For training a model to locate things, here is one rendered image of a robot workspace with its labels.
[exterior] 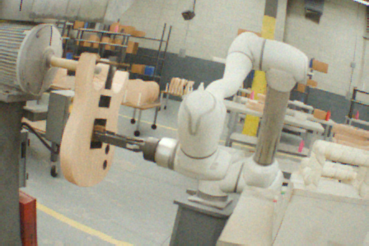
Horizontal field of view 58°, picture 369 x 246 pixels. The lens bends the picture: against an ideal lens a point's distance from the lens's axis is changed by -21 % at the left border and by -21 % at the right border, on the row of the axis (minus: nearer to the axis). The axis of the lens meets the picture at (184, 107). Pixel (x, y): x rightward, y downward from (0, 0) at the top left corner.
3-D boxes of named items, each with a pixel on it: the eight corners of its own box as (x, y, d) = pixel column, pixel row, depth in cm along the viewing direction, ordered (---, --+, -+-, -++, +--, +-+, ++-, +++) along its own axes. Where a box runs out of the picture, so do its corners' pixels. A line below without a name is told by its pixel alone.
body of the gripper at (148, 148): (151, 164, 115) (123, 155, 117) (161, 162, 123) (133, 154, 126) (157, 139, 115) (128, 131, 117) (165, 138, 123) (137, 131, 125)
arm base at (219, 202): (193, 190, 202) (195, 180, 201) (233, 201, 194) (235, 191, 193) (179, 197, 185) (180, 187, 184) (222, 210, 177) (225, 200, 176)
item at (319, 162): (305, 188, 85) (317, 151, 84) (305, 185, 88) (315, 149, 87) (316, 191, 85) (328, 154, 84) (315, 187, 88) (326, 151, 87)
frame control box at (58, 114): (15, 144, 145) (21, 85, 142) (39, 138, 166) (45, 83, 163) (55, 162, 140) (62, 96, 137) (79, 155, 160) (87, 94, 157)
